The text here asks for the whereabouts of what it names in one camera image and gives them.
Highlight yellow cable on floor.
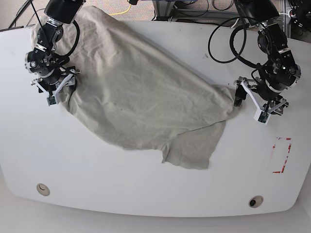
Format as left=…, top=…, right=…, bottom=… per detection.
left=110, top=2, right=132, bottom=17

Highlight red tape rectangle marking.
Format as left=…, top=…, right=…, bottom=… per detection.
left=269, top=137, right=292, bottom=174

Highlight left round table grommet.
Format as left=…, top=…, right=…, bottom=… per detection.
left=36, top=183, right=51, bottom=197

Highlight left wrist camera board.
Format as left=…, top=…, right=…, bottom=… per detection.
left=254, top=109, right=271, bottom=125

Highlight beige grey t-shirt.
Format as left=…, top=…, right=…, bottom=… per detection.
left=60, top=6, right=238, bottom=170

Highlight right round table grommet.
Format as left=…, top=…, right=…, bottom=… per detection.
left=248, top=196, right=263, bottom=208

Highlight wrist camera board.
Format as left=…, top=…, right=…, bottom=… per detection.
left=254, top=109, right=271, bottom=125
left=47, top=96, right=57, bottom=106

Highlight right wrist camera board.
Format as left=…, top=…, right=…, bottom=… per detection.
left=47, top=96, right=57, bottom=106

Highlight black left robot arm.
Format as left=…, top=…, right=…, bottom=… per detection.
left=229, top=0, right=301, bottom=124

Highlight black coiled cables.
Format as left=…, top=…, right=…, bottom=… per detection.
left=207, top=0, right=265, bottom=71

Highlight aluminium frame rail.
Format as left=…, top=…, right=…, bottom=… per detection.
left=152, top=0, right=292, bottom=38

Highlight round table grommet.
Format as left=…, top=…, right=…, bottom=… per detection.
left=248, top=196, right=263, bottom=208
left=36, top=183, right=51, bottom=197

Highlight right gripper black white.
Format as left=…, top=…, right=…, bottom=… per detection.
left=31, top=67, right=80, bottom=102

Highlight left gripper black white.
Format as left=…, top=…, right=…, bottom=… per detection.
left=234, top=77, right=289, bottom=116

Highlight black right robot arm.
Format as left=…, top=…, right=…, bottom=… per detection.
left=25, top=0, right=85, bottom=106

